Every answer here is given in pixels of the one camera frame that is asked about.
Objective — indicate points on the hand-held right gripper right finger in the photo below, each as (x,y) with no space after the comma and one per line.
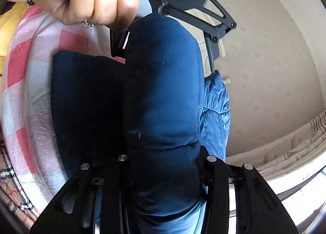
(216,185)

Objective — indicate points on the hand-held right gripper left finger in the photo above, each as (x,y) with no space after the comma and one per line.
(114,185)

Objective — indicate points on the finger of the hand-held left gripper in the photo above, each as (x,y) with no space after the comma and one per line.
(212,54)
(118,43)

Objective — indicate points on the blue puffer jacket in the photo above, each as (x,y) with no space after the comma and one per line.
(163,84)

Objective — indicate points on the person's left hand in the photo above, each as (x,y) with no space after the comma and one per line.
(101,0)

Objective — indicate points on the white wooden headboard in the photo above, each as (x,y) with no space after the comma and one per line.
(203,56)

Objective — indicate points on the window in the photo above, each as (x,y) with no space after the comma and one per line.
(293,195)

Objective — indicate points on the printed beige curtain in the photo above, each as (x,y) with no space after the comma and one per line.
(293,152)

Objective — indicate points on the plaid blanket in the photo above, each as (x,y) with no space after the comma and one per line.
(15,185)

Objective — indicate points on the red white checked bedspread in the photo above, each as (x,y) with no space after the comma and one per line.
(25,96)

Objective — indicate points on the yellow cloth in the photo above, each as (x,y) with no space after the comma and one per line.
(10,35)

